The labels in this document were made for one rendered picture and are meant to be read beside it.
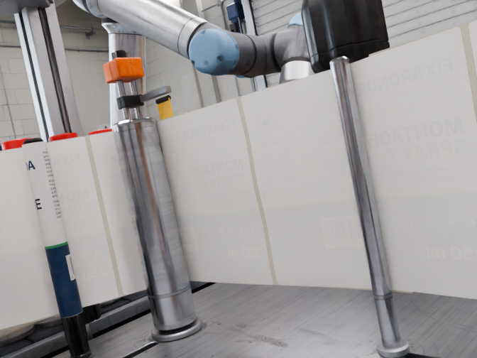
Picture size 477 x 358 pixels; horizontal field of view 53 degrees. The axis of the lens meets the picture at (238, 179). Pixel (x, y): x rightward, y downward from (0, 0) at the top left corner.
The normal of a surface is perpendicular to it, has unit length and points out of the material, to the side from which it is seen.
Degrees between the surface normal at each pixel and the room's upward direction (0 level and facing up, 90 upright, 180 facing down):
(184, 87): 90
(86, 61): 90
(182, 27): 71
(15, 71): 90
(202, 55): 91
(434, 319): 0
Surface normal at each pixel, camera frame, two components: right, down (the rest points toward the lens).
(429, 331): -0.20, -0.98
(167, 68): -0.62, 0.17
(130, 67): 0.70, -0.10
